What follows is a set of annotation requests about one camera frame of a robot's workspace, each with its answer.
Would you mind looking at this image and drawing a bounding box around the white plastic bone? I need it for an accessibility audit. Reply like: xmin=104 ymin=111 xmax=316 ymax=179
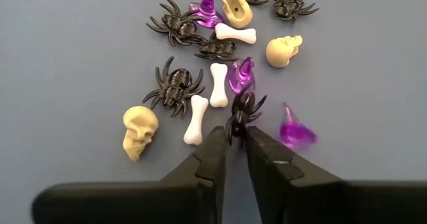
xmin=209 ymin=63 xmax=230 ymax=109
xmin=183 ymin=94 xmax=209 ymax=146
xmin=214 ymin=23 xmax=258 ymax=45

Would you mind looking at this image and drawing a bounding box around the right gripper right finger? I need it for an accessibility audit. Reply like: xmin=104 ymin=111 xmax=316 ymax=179
xmin=245 ymin=125 xmax=427 ymax=224

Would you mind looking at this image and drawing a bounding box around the beige plastic skull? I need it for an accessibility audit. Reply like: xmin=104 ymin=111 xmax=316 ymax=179
xmin=265 ymin=35 xmax=304 ymax=69
xmin=220 ymin=0 xmax=254 ymax=29
xmin=122 ymin=105 xmax=159 ymax=163

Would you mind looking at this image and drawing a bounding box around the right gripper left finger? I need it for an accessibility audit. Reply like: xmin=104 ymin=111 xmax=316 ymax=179
xmin=31 ymin=125 xmax=228 ymax=224

